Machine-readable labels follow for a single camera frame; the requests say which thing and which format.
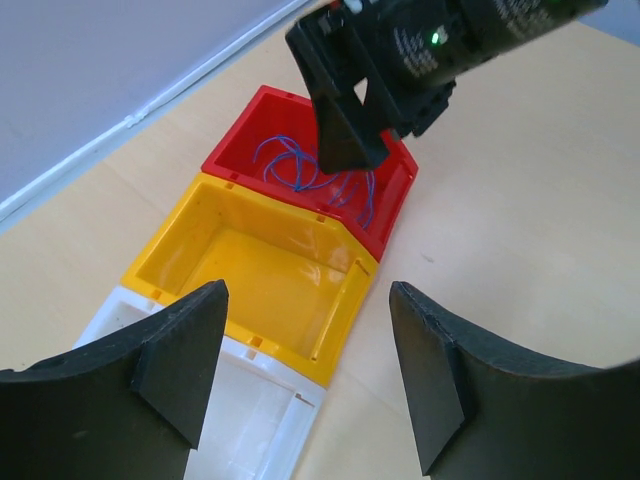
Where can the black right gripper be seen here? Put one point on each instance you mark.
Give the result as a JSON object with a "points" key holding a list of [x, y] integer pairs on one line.
{"points": [[371, 66]]}

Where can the yellow plastic bin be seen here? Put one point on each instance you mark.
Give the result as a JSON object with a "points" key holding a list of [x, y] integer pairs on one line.
{"points": [[296, 278]]}

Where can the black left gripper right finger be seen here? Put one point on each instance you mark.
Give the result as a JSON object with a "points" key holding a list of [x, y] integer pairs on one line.
{"points": [[483, 407]]}

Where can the red plastic bin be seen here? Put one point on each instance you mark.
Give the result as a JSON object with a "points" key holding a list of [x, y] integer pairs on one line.
{"points": [[271, 149]]}

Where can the white plastic bin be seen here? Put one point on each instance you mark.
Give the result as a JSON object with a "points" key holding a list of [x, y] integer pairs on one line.
{"points": [[258, 420]]}

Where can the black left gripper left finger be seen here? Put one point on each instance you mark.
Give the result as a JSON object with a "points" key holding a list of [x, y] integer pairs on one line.
{"points": [[130, 405]]}

